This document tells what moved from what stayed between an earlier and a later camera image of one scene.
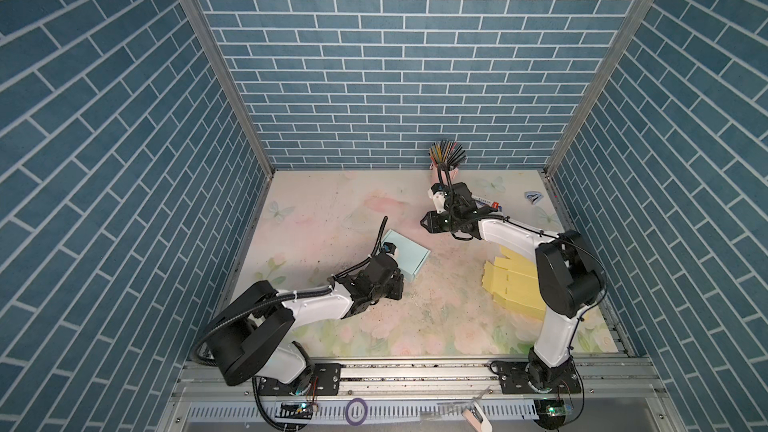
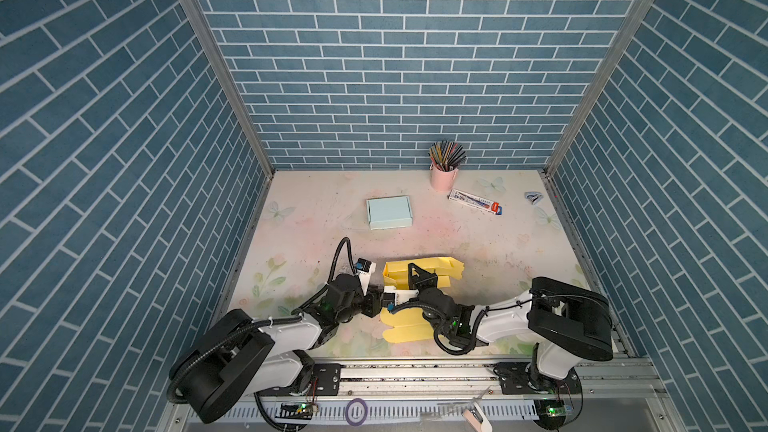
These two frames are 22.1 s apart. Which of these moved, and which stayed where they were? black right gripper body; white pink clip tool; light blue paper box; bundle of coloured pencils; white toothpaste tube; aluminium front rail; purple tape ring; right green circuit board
Moved: light blue paper box; black right gripper body
Stayed: right green circuit board; bundle of coloured pencils; white pink clip tool; purple tape ring; aluminium front rail; white toothpaste tube
